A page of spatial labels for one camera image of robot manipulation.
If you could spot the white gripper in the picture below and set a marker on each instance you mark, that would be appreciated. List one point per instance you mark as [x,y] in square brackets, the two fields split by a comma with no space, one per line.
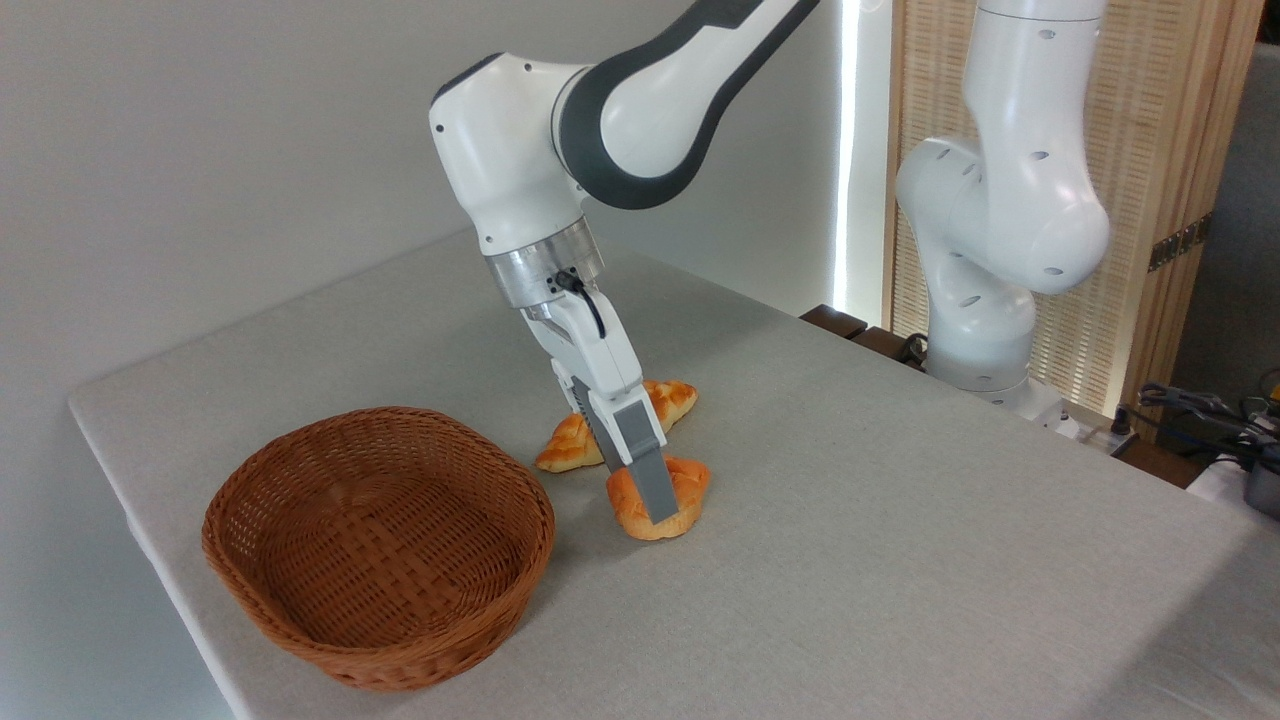
[595,350]

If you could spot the round orange bread bun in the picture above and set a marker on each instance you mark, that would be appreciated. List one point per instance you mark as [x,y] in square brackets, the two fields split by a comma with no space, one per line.
[630,510]

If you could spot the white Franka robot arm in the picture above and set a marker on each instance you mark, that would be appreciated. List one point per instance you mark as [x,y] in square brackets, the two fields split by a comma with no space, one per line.
[520,150]

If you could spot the long braided bread loaf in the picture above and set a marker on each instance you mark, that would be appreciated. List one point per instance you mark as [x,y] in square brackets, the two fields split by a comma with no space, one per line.
[565,445]

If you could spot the brown wicker basket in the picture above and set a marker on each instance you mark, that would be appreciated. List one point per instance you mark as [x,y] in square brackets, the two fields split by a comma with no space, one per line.
[380,570]

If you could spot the grey tablecloth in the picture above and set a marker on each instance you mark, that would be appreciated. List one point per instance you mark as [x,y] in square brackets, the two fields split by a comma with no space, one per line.
[850,560]

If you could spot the white power strip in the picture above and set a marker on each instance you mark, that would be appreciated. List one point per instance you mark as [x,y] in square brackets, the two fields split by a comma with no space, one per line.
[1105,437]

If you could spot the black metal screen hinge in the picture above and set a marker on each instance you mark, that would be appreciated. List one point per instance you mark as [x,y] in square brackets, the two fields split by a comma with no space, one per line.
[1178,243]

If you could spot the light wooden folding screen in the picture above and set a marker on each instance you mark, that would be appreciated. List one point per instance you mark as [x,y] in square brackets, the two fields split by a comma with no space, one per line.
[1160,120]

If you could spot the grey device housing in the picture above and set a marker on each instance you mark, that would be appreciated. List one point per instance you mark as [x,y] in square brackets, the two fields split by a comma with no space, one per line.
[1265,490]

